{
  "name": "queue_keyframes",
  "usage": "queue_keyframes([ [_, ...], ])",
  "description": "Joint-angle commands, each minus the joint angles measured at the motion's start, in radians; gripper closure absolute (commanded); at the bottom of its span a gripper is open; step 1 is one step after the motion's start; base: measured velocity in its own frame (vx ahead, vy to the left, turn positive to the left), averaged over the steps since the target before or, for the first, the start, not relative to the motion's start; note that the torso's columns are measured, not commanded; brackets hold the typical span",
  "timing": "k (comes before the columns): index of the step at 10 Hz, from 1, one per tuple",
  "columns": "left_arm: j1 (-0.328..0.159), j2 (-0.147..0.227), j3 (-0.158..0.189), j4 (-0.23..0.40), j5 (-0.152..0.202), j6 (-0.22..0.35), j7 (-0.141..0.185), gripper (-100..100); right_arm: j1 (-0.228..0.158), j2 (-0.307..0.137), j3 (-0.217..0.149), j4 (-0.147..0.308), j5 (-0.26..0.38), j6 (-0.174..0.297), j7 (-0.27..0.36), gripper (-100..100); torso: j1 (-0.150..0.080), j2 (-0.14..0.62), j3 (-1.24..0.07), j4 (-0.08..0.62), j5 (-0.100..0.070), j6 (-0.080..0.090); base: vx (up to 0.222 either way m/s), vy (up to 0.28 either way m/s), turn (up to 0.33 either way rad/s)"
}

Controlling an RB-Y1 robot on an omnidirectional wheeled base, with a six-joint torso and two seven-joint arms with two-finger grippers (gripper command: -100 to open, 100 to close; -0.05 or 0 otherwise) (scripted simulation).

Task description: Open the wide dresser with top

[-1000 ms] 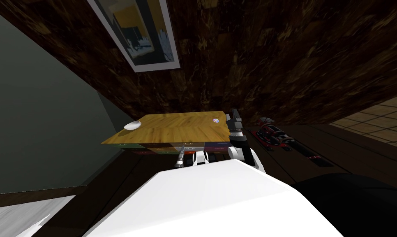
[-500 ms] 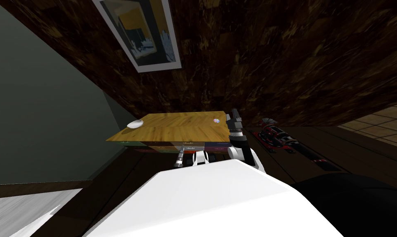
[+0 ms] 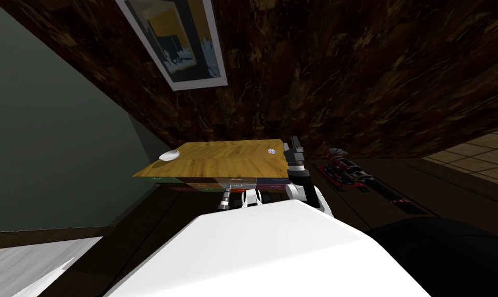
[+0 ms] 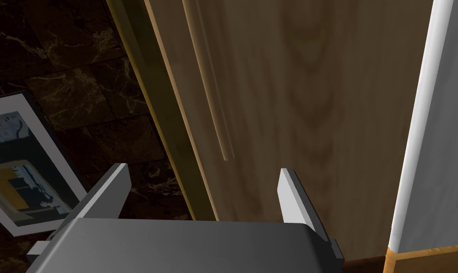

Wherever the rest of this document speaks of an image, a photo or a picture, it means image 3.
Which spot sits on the white computer mouse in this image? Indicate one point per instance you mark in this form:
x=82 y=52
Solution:
x=169 y=155

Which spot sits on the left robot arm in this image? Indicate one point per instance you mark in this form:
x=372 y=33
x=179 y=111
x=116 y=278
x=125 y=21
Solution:
x=252 y=198

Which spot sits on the wooden dresser with coloured drawers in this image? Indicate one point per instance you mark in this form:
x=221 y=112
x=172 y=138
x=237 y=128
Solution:
x=216 y=161

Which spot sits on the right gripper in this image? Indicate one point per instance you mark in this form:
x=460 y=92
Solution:
x=294 y=157

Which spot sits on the white framed wall picture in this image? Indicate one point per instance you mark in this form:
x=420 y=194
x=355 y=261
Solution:
x=179 y=45

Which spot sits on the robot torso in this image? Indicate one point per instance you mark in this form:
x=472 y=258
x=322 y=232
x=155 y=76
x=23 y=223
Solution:
x=269 y=255

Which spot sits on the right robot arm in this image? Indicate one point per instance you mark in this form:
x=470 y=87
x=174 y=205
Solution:
x=299 y=192

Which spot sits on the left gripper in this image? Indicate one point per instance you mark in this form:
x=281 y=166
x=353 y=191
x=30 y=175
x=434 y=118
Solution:
x=225 y=198

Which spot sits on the red and black long appliance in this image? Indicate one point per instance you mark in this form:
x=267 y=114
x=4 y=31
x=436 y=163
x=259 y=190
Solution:
x=352 y=173

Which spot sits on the small shiny disc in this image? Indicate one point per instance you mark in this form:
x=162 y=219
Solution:
x=271 y=151

